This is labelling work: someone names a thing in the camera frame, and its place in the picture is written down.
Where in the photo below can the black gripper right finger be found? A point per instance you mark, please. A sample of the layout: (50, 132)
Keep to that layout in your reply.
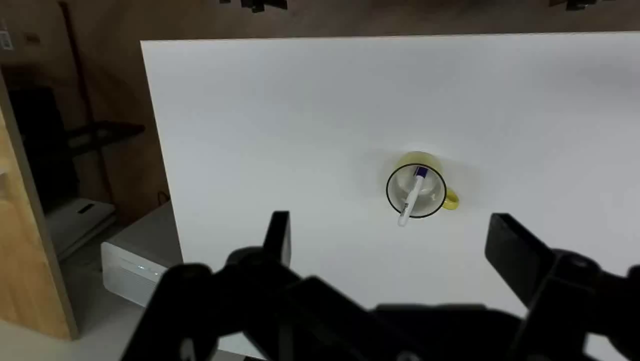
(567, 296)

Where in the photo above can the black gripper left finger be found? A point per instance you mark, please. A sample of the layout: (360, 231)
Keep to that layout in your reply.
(284, 316)

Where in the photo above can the white marker with blue cap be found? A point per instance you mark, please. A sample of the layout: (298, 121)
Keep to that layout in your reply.
(412, 195)

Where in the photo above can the yellow enamel cup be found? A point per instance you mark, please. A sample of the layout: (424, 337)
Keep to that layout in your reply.
(434, 195)

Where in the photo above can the white plastic bin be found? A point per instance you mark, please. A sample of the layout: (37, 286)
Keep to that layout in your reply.
(136, 257)

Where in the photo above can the light wooden desk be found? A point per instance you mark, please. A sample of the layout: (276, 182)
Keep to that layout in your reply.
(33, 291)

